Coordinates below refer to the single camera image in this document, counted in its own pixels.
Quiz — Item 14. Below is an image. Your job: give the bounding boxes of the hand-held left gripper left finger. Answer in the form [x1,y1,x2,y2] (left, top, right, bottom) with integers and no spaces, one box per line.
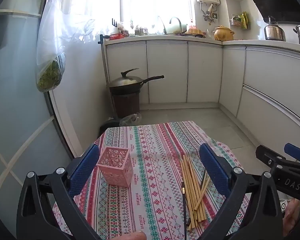
[16,144,102,240]

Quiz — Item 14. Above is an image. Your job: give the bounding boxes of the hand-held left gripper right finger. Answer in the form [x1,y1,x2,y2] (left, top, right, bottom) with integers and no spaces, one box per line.
[197,144,283,240]

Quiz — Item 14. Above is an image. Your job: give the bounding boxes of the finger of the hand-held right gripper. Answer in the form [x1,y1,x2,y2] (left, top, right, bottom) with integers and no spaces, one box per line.
[255,145,288,167]
[284,143,300,163]

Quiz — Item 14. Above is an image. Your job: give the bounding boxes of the pink lattice utensil holder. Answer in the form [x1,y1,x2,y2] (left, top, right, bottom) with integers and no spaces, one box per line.
[96,147,135,187]

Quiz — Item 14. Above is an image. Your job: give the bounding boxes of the bunch of bamboo chopsticks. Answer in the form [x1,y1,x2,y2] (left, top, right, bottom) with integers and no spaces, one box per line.
[180,154,212,230]

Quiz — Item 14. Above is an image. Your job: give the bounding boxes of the person's right hand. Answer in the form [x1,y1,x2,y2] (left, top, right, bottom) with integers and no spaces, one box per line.
[282,197,300,235]

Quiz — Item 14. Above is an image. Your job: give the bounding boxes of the person's left hand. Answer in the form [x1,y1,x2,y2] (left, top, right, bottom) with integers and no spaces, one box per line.
[124,231,147,240]

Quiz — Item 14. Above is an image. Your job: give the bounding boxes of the dark object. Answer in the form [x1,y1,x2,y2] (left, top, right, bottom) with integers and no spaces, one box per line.
[99,119,121,138]

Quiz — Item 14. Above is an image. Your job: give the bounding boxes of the patterned striped tablecloth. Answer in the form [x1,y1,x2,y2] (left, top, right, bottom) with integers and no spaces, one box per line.
[52,121,250,240]

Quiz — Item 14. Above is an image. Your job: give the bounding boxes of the crumpled clear plastic bag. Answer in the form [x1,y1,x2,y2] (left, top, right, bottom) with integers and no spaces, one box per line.
[119,112,142,126]

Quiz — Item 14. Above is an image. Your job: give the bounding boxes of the brown plastic bin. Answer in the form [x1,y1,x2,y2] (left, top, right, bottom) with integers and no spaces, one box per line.
[110,90,142,119]

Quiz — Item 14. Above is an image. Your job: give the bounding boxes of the frosted glass sliding door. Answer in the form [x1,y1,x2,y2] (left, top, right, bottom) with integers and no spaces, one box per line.
[0,0,74,240]

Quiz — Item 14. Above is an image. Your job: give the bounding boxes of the black wok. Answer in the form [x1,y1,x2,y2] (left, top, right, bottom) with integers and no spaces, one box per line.
[107,75,165,95]

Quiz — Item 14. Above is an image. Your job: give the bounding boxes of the white kitchen base cabinets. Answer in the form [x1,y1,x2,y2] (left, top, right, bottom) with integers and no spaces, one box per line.
[104,39,300,170]

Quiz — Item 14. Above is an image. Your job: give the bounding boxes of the dark wok lid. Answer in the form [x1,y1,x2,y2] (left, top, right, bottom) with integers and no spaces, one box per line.
[109,68,143,85]

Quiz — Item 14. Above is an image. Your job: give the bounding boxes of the plastic bag of greens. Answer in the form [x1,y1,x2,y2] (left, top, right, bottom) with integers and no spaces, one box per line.
[35,0,68,93]

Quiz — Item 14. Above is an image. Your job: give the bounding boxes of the grey mop pole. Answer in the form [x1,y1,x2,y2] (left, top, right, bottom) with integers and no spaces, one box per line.
[98,34,111,84]

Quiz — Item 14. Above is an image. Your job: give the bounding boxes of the steel kettle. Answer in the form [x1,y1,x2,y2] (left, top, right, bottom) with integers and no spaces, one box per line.
[264,16,287,42]

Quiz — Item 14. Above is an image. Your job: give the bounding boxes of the yellow clay pot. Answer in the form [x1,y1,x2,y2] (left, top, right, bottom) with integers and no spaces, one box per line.
[213,25,235,41]

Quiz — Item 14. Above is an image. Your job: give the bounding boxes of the woven bamboo basket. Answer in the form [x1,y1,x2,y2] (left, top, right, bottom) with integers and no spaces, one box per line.
[184,27,205,37]

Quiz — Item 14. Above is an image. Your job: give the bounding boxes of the white kitchen countertop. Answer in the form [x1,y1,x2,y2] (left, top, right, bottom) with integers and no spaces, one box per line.
[104,35,300,55]

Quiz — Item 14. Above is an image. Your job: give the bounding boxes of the cluster of small jars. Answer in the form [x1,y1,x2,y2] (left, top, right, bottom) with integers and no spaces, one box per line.
[124,21,149,37]

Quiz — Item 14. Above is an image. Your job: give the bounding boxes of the water heater pipes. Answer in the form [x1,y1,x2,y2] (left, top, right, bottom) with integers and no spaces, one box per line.
[200,2,218,25]

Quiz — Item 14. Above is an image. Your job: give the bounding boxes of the curved steel faucet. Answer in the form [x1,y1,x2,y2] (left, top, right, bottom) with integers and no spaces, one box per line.
[169,17,182,34]

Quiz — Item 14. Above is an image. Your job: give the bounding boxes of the bright kitchen window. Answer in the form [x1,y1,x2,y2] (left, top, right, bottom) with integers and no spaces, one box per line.
[120,0,195,34]

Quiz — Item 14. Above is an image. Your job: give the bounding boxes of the wall rack with packets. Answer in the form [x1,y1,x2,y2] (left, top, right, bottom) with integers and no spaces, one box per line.
[229,12,250,29]

